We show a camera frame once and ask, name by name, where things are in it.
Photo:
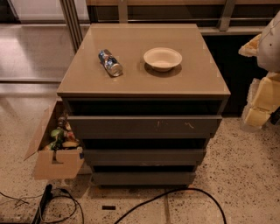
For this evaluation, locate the cardboard box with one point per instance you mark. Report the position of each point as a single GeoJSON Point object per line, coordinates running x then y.
{"type": "Point", "coordinates": [53, 164]}

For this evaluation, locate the metal window frame railing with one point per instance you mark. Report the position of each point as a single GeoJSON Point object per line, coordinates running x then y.
{"type": "Point", "coordinates": [216, 19]}

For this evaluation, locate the toy food items in box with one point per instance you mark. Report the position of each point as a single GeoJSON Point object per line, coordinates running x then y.
{"type": "Point", "coordinates": [63, 137]}

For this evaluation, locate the white paper bowl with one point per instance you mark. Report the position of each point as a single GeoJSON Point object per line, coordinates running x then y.
{"type": "Point", "coordinates": [162, 59]}

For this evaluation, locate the blue silver soda can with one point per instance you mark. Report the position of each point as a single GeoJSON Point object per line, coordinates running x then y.
{"type": "Point", "coordinates": [110, 63]}

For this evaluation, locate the grey bottom drawer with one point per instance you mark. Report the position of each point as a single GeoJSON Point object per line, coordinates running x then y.
{"type": "Point", "coordinates": [143, 178]}

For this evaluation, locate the grey top drawer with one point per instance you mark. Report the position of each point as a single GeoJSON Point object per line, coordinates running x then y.
{"type": "Point", "coordinates": [144, 127]}

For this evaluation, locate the grey drawer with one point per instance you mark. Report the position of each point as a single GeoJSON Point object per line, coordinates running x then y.
{"type": "Point", "coordinates": [144, 157]}
{"type": "Point", "coordinates": [143, 178]}
{"type": "Point", "coordinates": [144, 127]}

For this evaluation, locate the black tape floor marker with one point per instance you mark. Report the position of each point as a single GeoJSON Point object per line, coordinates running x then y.
{"type": "Point", "coordinates": [108, 208]}

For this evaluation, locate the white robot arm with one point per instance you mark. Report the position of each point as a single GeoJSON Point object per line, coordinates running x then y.
{"type": "Point", "coordinates": [268, 56]}

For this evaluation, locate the black power strip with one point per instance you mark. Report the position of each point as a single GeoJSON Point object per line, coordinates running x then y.
{"type": "Point", "coordinates": [46, 197]}

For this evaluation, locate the grey drawer cabinet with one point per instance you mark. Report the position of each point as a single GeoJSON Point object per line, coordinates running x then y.
{"type": "Point", "coordinates": [193, 88]}

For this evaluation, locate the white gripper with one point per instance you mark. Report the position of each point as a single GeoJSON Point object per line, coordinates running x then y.
{"type": "Point", "coordinates": [269, 48]}

